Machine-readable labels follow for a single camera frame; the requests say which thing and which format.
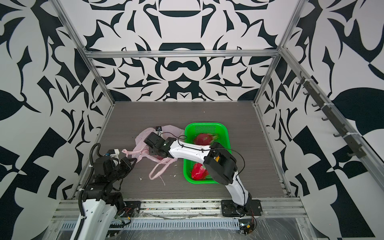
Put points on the aluminium frame rail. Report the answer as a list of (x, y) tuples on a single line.
[(180, 54)]

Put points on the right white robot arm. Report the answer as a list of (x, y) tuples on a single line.
[(218, 161)]

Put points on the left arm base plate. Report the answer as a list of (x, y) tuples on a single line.
[(130, 209)]

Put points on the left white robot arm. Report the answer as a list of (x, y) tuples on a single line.
[(99, 202)]

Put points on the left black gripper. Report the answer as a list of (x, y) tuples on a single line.
[(126, 165)]

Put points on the red dragon fruit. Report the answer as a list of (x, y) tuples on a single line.
[(204, 139)]

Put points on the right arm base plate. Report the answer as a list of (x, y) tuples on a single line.
[(232, 210)]

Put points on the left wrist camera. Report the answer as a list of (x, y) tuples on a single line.
[(113, 153)]

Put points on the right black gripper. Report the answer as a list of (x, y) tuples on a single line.
[(151, 150)]

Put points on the small circuit board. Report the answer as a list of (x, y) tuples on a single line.
[(247, 226)]

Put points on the white slotted cable duct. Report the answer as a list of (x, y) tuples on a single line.
[(180, 224)]

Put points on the pink plastic bag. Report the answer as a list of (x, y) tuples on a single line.
[(142, 150)]

